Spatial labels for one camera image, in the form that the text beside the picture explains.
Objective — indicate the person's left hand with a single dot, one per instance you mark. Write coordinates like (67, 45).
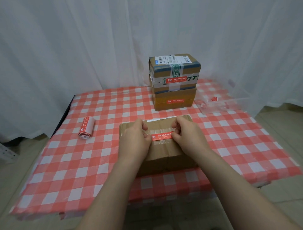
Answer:
(132, 139)

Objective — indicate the person's right hand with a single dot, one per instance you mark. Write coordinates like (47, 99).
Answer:
(190, 139)

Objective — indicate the person's left thumb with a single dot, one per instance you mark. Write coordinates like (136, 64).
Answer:
(147, 138)

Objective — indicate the person's right thumb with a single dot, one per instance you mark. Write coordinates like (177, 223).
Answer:
(175, 136)

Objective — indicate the red seal sticker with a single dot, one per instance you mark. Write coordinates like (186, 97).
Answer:
(177, 79)
(162, 136)
(176, 100)

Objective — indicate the person's left forearm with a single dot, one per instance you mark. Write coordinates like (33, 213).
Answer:
(111, 194)

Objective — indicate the person's right forearm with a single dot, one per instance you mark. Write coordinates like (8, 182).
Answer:
(234, 192)

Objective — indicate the plain brown cardboard box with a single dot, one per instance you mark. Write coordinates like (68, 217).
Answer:
(175, 94)

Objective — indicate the small red sticker scrap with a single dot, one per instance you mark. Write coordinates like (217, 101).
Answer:
(214, 99)

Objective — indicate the clear plastic container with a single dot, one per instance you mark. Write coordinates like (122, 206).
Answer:
(224, 101)

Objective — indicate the roll of red stickers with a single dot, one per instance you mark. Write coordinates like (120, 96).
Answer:
(86, 128)

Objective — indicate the cardboard box with green tape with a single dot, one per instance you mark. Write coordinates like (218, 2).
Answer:
(175, 70)

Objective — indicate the red white checkered tablecloth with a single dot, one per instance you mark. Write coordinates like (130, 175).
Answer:
(78, 165)

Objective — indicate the white shipping label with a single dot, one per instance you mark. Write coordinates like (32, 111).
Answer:
(174, 59)

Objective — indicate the white sheer curtain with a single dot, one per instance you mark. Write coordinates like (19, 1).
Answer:
(71, 47)

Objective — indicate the white plastic rack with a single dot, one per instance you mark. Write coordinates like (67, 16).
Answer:
(6, 154)

